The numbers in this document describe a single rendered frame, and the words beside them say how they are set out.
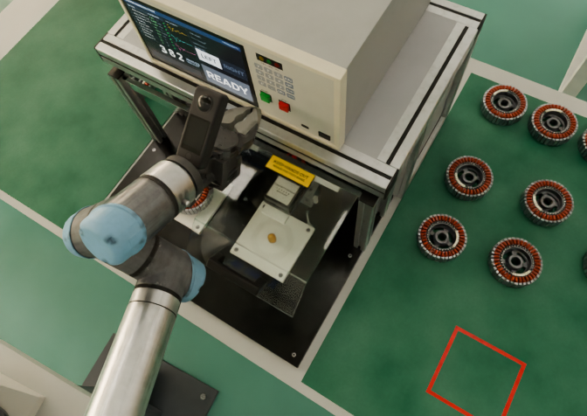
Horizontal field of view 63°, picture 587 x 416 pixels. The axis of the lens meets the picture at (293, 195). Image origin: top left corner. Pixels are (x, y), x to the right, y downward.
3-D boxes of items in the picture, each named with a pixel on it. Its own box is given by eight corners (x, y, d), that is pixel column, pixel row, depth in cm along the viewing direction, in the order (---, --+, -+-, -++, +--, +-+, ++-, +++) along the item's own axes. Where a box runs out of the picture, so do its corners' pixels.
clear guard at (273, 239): (292, 317, 85) (289, 312, 79) (185, 253, 91) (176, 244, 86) (376, 174, 95) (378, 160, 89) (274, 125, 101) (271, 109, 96)
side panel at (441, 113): (401, 198, 120) (423, 132, 90) (390, 193, 121) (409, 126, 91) (447, 115, 128) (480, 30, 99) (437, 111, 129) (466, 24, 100)
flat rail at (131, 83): (366, 207, 91) (367, 201, 89) (122, 85, 108) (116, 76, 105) (369, 202, 92) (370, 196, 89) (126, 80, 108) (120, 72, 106)
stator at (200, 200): (196, 223, 118) (193, 218, 114) (162, 203, 121) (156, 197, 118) (222, 187, 121) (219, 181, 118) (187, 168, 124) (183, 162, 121)
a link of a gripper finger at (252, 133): (241, 123, 80) (210, 149, 74) (242, 115, 79) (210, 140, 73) (265, 135, 79) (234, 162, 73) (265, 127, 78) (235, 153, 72)
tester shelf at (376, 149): (384, 200, 86) (387, 190, 81) (102, 61, 104) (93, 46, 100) (480, 30, 99) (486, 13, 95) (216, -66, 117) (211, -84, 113)
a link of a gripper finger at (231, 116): (241, 123, 87) (210, 149, 81) (244, 96, 83) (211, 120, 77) (255, 130, 86) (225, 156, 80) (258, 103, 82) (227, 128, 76)
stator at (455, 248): (411, 255, 114) (414, 251, 110) (421, 213, 118) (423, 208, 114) (459, 268, 111) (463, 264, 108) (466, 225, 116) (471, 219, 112)
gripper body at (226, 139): (207, 154, 82) (160, 192, 74) (208, 114, 76) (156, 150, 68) (244, 173, 80) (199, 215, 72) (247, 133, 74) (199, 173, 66)
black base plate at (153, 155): (297, 368, 106) (297, 367, 104) (86, 234, 123) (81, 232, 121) (392, 198, 120) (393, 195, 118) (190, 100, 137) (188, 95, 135)
